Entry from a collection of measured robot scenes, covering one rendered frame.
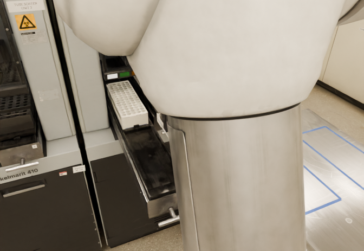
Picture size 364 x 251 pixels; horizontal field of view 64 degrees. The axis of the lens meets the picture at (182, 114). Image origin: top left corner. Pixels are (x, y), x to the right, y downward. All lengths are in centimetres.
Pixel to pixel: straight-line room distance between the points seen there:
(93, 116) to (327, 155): 86
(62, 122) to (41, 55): 27
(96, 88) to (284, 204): 100
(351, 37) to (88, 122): 258
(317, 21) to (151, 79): 10
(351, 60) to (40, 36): 274
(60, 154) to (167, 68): 103
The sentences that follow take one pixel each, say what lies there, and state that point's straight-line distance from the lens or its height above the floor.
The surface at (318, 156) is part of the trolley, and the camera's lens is 105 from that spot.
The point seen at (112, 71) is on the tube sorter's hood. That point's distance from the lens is 111.
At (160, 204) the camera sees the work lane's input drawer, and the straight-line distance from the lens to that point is 86.
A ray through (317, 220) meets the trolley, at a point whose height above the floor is 82.
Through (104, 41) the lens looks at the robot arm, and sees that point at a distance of 18.
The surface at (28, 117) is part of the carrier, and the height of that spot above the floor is 87.
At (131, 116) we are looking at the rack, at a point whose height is 86.
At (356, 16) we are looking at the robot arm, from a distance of 26.
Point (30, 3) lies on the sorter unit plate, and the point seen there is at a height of 125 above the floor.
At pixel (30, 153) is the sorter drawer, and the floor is 77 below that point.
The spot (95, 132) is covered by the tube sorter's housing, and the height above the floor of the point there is 73.
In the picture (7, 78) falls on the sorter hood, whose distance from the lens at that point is 111.
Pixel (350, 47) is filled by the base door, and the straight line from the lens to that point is 320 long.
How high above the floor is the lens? 144
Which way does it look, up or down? 32 degrees down
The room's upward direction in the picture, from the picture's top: 1 degrees clockwise
